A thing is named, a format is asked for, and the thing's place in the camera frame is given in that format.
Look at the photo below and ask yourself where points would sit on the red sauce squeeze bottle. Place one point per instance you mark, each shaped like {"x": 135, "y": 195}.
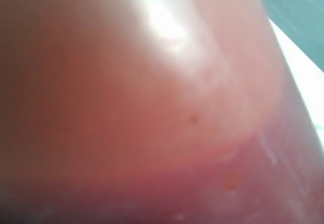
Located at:
{"x": 152, "y": 111}

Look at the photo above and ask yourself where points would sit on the grey backdrop cloth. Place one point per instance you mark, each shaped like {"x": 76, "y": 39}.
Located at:
{"x": 302, "y": 22}

